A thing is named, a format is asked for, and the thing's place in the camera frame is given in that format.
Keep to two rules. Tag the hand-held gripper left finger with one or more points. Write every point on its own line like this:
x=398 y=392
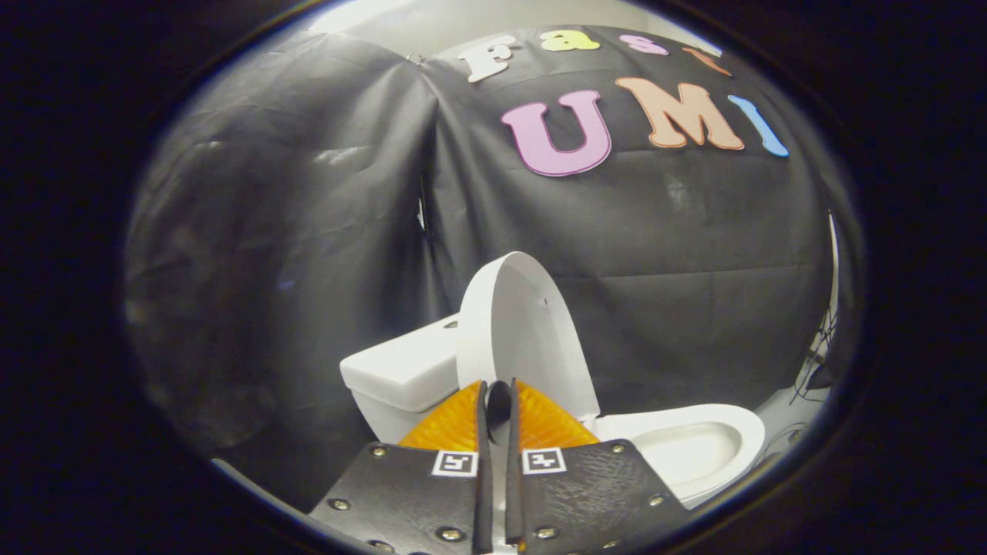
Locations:
x=483 y=478

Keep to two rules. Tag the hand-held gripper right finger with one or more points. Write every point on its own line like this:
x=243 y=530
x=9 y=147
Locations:
x=513 y=478

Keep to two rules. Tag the black round grip tab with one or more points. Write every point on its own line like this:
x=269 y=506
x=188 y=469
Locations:
x=499 y=401

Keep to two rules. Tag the white toilet lid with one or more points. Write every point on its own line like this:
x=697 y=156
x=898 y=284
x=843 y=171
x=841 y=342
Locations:
x=524 y=331

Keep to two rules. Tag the white toilet body with tank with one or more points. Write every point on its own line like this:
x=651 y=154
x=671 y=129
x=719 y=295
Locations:
x=401 y=378

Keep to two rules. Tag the black backdrop cloth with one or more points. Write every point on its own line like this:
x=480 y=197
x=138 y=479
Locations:
x=308 y=231

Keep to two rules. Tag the black tripod stand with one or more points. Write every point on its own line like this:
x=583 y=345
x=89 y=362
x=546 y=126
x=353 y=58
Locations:
x=821 y=354

